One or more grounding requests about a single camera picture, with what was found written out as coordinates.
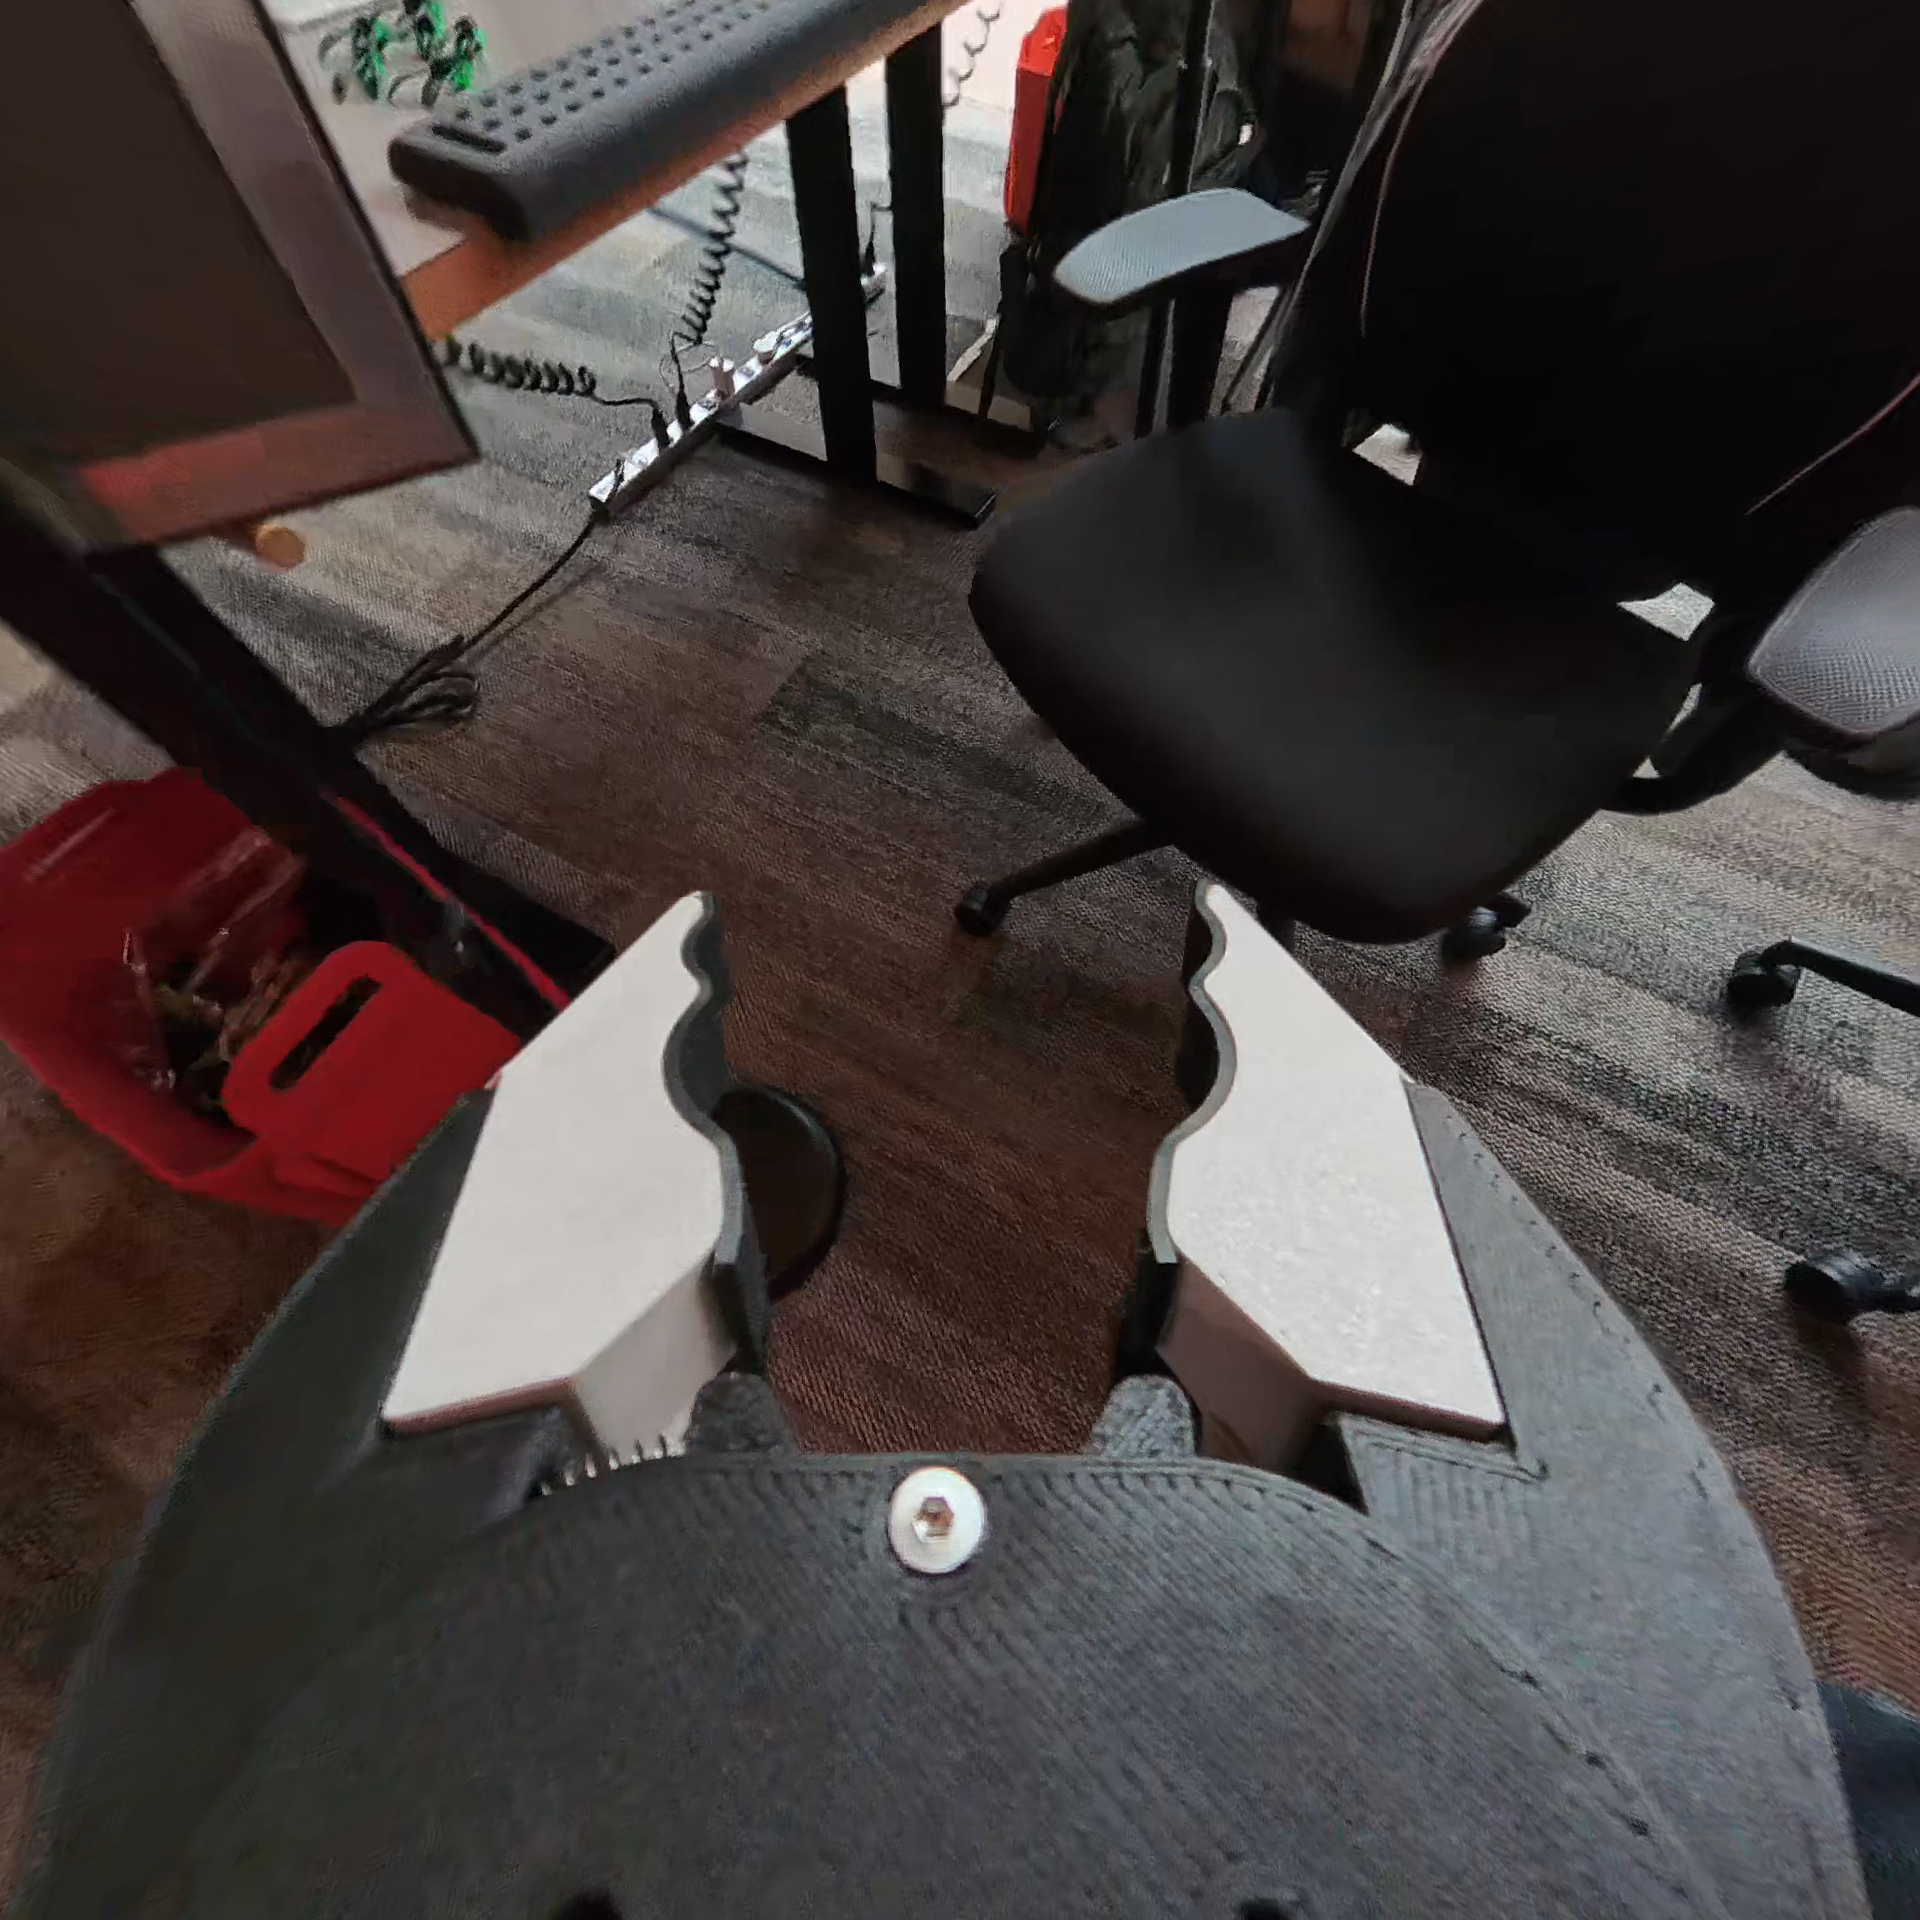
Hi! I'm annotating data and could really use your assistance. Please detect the dark green backpack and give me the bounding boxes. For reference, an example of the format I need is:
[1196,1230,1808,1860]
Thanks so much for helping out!
[992,0,1322,452]

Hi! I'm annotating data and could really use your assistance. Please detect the long black coiled cable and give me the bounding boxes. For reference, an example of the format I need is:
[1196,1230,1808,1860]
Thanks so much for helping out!
[434,336,671,437]

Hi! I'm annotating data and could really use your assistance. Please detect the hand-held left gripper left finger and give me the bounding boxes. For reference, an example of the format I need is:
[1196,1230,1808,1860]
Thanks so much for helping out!
[378,890,777,1471]

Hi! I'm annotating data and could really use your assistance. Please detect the short black coiled cable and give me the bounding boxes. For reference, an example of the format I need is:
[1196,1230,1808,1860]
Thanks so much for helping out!
[667,149,752,414]

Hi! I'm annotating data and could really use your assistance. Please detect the black perforated pad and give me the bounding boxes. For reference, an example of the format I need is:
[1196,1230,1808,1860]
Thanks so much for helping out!
[387,0,920,245]

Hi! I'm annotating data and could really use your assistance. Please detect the orange fabric bin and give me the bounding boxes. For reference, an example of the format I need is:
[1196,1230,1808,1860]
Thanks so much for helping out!
[1004,5,1075,238]

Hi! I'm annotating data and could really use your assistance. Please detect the green black toy brick model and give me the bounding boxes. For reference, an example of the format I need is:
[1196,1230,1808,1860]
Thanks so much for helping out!
[319,0,492,107]

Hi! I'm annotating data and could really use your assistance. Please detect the black wood-edged board stand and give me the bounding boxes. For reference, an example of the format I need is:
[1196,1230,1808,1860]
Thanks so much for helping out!
[0,0,482,560]

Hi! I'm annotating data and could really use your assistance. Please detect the black pole stand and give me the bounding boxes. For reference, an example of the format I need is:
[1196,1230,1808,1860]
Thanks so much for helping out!
[0,455,851,1303]

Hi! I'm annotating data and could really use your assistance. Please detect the thin black power cord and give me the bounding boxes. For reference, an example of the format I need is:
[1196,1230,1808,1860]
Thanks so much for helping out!
[337,502,602,744]

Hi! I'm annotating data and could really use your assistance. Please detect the red plastic basket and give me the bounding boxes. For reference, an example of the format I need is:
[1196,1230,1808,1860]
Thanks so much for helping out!
[0,768,577,1236]

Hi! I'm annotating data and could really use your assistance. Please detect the silver power strip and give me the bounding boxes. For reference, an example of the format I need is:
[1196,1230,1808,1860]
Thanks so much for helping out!
[589,305,821,520]

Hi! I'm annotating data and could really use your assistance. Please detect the black desk legs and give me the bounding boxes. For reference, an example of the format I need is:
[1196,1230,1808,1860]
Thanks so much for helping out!
[396,0,1000,527]

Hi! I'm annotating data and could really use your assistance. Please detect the black office chair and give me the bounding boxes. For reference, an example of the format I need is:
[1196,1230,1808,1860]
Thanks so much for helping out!
[957,0,1920,962]
[1725,935,1920,1325]

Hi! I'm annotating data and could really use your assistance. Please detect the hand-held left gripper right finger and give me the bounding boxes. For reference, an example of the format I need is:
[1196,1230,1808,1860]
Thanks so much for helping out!
[1144,880,1511,1471]

